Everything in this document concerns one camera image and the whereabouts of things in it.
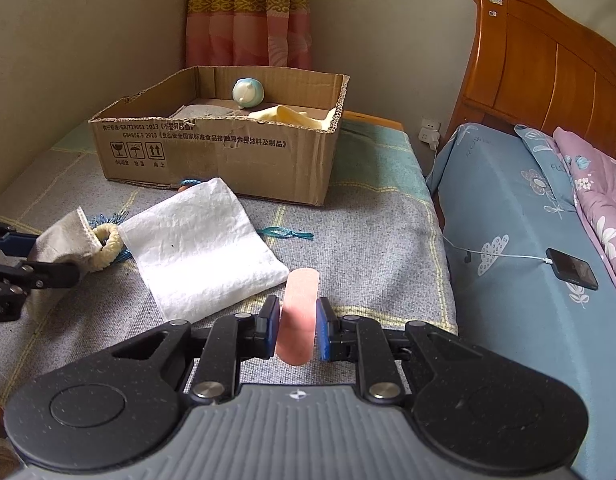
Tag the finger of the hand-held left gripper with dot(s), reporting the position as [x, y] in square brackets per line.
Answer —
[52, 274]
[15, 242]

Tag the cream scrunchie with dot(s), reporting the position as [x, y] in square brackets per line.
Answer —
[107, 250]

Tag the light blue plush toy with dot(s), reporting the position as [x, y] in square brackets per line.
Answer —
[247, 91]

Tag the wooden bed frame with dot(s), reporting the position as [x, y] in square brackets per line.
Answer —
[375, 121]

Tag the blue ribbon strip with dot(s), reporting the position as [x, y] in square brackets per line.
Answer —
[283, 233]

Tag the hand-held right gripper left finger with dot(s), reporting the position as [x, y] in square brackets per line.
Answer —
[273, 330]

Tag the blue floral pillow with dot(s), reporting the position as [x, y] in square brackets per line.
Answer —
[545, 170]

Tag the pink patterned curtain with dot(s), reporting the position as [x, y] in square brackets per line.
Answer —
[248, 10]

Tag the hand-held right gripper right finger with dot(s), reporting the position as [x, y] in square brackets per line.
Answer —
[324, 332]

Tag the pink oblong sponge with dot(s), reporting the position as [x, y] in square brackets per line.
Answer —
[300, 310]

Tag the grey cloth pouch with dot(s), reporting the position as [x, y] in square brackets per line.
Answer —
[62, 240]

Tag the brown cardboard box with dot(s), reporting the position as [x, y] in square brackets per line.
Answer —
[212, 160]

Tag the grey lace-edged cloth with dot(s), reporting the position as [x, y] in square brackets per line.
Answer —
[202, 111]

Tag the black smartphone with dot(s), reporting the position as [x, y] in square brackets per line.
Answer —
[572, 269]

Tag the pale yellow cloth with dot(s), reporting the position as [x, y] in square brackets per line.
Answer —
[293, 117]

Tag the wooden headboard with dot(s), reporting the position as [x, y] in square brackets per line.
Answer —
[543, 60]

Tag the pink floral pillow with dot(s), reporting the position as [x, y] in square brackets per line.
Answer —
[603, 190]

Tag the white wall charger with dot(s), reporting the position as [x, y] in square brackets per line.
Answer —
[430, 135]

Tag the blue floral bed sheet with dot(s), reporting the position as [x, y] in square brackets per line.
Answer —
[503, 320]

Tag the white cloth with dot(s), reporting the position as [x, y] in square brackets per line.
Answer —
[202, 250]

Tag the blue fringe tassel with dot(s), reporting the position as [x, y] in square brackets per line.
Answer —
[100, 220]

